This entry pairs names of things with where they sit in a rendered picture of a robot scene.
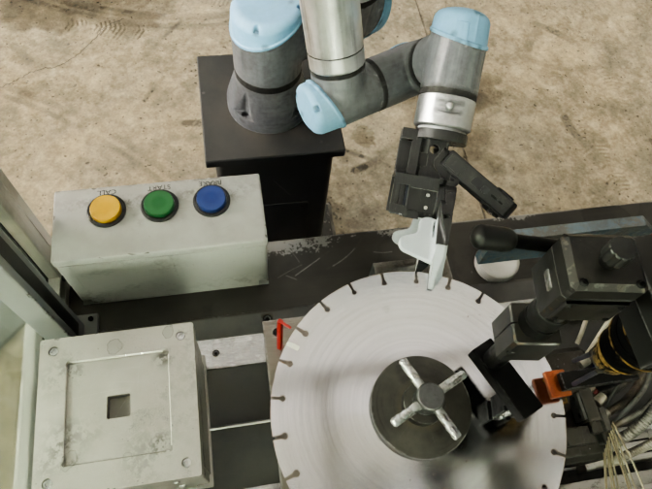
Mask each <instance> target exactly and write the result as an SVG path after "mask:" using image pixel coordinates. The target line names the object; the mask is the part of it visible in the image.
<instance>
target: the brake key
mask: <svg viewBox="0 0 652 489"><path fill-rule="evenodd" d="M196 201H197V205H198V207H199V209H200V210H201V211H203V212H209V213H213V212H219V211H221V210H222V209H223V208H224V207H225V205H226V195H225V192H224V191H223V190H222V189H221V188H220V187H218V186H214V185H209V186H205V187H203V188H202V189H201V190H200V191H199V192H198V194H197V197H196Z"/></svg>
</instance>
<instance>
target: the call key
mask: <svg viewBox="0 0 652 489"><path fill-rule="evenodd" d="M89 211H90V214H91V216H92V218H93V219H94V220H95V221H96V222H99V223H110V222H113V221H115V220H116V219H117V218H118V217H119V216H120V214H121V212H122V207H121V204H120V203H119V201H118V200H117V199H116V198H115V197H114V196H111V195H103V196H100V197H98V198H96V199H95V200H94V201H93V202H92V203H91V205H90V208H89Z"/></svg>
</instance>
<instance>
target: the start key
mask: <svg viewBox="0 0 652 489"><path fill-rule="evenodd" d="M144 208H145V210H146V213H147V214H148V215H149V216H151V217H154V218H162V217H165V216H167V215H169V214H170V213H171V212H172V211H173V210H174V208H175V202H174V198H173V196H172V195H171V194H170V193H168V192H167V191H164V190H156V191H153V192H150V193H149V194H148V195H147V196H146V198H145V200H144Z"/></svg>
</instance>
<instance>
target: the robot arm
mask: <svg viewBox="0 0 652 489"><path fill-rule="evenodd" d="M391 6H392V0H232V2H231V6H230V20H229V31H230V36H231V39H232V50H233V61H234V72H233V75H232V77H231V80H230V82H229V85H228V88H227V104H228V109H229V112H230V114H231V116H232V117H233V118H234V119H235V120H236V121H237V122H238V123H239V124H240V125H241V126H242V127H244V128H246V129H248V130H250V131H253V132H256V133H261V134H277V133H282V132H285V131H288V130H290V129H292V128H294V127H295V126H297V125H298V124H299V123H300V122H301V121H302V120H303V121H304V123H305V124H306V126H307V127H308V128H309V129H310V130H311V131H312V132H314V133H316V134H325V133H328V132H330V131H333V130H336V129H338V128H344V127H346V125H347V124H350V123H352V122H354V121H357V120H359V119H361V118H364V117H366V116H368V115H371V114H374V113H377V112H379V111H382V110H385V109H387V108H390V107H392V106H394V105H397V104H399V103H401V102H404V101H406V100H407V99H410V98H412V97H414V96H417V95H419V96H418V101H417V106H416V111H415V116H414V122H413V124H414V125H415V126H416V129H414V128H409V127H403V129H402V131H401V136H400V141H399V146H398V152H397V157H396V162H395V168H394V173H393V174H392V179H391V184H390V190H389V195H388V200H387V206H386V210H387V211H389V212H390V213H395V214H398V215H401V216H402V217H408V218H413V220H412V222H411V225H410V227H409V228H407V229H404V230H399V231H396V232H394V233H393V235H392V240H393V242H394V243H395V244H397V245H399V248H400V250H401V251H402V252H404V253H406V254H408V255H410V256H413V257H415V258H417V262H416V267H415V273H416V274H417V272H420V273H421V272H422V271H423V270H424V269H425V268H427V267H428V265H430V272H429V280H428V289H429V290H432V289H434V287H435V286H436V285H437V283H438V282H439V281H440V279H441V278H442V273H443V268H444V263H445V258H446V252H447V247H448V243H449V237H450V230H451V224H452V216H453V210H454V206H455V200H456V193H457V187H455V186H457V185H458V183H459V184H460V185H461V186H462V187H463V188H464V189H466V190H467V191H468V192H469V193H470V194H471V195H472V196H473V197H474V198H475V199H476V200H477V201H478V202H480V203H481V204H482V206H481V207H483V208H484V209H485V210H486V212H487V213H488V214H491V215H492V216H494V217H495V218H498V217H500V218H503V219H507V218H508V217H509V216H510V215H511V214H512V213H513V212H514V210H515V209H516V208H517V204H515V203H514V202H513V200H514V199H513V198H512V197H511V196H510V195H509V194H508V193H507V192H506V191H504V190H503V189H501V188H500V187H497V186H495V185H494V184H493V183H492V182H491V181H490V180H488V179H487V178H486V177H485V176H483V175H482V174H481V173H480V172H479V171H478V170H477V169H476V168H474V167H473V166H472V165H471V164H470V163H469V162H467V161H466V160H465V159H464V158H463V157H462V156H460V155H459V154H458V153H457V152H456V151H455V150H449V147H466V146H467V141H468V136H467V134H469V133H471V129H472V124H473V115H474V110H475V105H476V99H477V94H478V90H479V85H480V80H481V75H482V70H483V65H484V60H485V55H486V51H487V50H488V46H487V45H488V38H489V32H490V20H489V18H488V17H487V16H486V15H485V14H483V13H482V12H479V11H477V10H474V9H470V8H464V7H447V8H443V9H440V10H438V11H437V12H436V14H435V15H434V19H433V23H432V26H431V27H430V31H431V33H430V35H427V36H425V37H423V38H420V39H417V40H414V41H411V42H405V43H400V44H398V45H396V46H394V47H392V48H391V49H389V50H386V51H384V52H381V53H379V54H376V55H374V56H371V57H369V58H365V50H364V39H365V38H367V37H369V36H371V35H372V34H374V33H375V32H377V31H378V30H380V29H381V28H382V27H383V26H384V24H385V23H386V21H387V19H388V18H389V15H390V12H391ZM306 59H308V60H309V65H310V77H311V80H305V77H304V75H303V72H302V61H303V60H306ZM430 147H435V148H433V153H434V154H433V153H432V152H431V151H430ZM392 188H393V190H392ZM391 194H392V195H391ZM390 199H391V200H390Z"/></svg>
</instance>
